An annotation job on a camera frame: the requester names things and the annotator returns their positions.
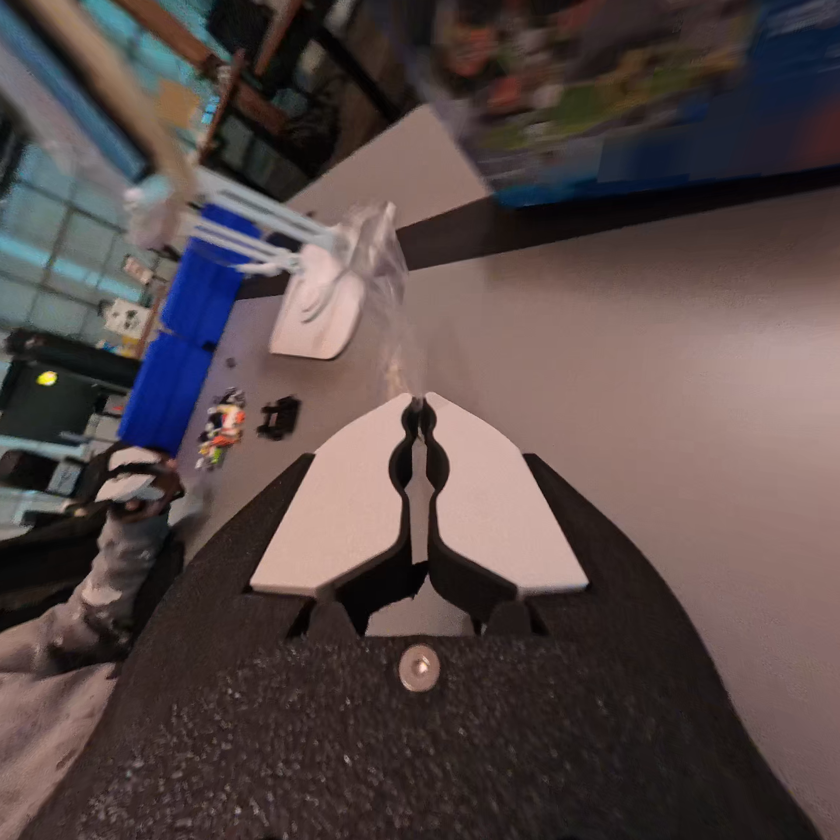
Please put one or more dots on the pile of lego pieces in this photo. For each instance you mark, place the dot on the pile of lego pieces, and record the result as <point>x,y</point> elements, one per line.
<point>223,427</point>

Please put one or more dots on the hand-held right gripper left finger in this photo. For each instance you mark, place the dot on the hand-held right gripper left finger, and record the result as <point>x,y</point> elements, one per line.
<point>328,525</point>

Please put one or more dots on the black lego chassis piece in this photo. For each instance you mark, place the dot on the black lego chassis piece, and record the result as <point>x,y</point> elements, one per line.
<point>278,418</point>

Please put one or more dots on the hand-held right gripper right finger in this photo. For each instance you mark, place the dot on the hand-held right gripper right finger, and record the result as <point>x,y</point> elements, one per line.
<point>512,525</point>

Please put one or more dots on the blue lego set box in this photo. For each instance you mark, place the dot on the blue lego set box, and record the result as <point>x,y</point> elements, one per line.
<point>630,79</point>

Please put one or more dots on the black monitor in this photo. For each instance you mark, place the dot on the black monitor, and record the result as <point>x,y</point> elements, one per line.
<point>46,407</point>

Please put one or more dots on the black water bottle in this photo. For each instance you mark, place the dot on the black water bottle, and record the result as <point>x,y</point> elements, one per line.
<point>72,357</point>

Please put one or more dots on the clear bag of lego pieces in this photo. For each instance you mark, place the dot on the clear bag of lego pieces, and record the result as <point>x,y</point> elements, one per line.
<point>381,263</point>

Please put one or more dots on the person's left forearm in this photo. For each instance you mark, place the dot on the person's left forearm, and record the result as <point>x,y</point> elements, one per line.
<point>118,591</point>

